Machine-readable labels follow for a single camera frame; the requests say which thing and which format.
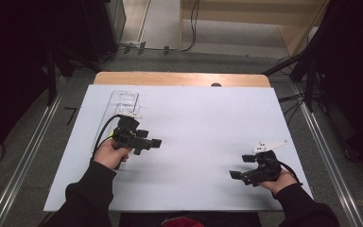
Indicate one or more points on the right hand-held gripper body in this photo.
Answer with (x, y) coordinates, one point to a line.
(266, 170)

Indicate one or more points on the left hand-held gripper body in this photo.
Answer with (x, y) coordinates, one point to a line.
(126, 135)

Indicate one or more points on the clear plastic container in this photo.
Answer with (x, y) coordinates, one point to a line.
(123, 101)

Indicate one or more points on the person's right hand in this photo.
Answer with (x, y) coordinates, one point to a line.
(282, 184)

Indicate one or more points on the person's left hand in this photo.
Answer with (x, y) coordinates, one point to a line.
(108, 156)

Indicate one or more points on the person's red clothing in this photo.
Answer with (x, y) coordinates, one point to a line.
(182, 222)

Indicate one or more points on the black metal stand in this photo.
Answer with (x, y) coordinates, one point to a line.
(51, 78)

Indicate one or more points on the black tripod stand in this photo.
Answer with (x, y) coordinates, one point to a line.
(308, 72)

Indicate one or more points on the black cabinet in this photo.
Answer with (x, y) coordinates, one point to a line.
(104, 28)

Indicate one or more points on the light wooden shelf unit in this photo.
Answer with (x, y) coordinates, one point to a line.
(258, 19)

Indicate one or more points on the metal floor rail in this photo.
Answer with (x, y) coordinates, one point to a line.
(331, 157)
(25, 160)

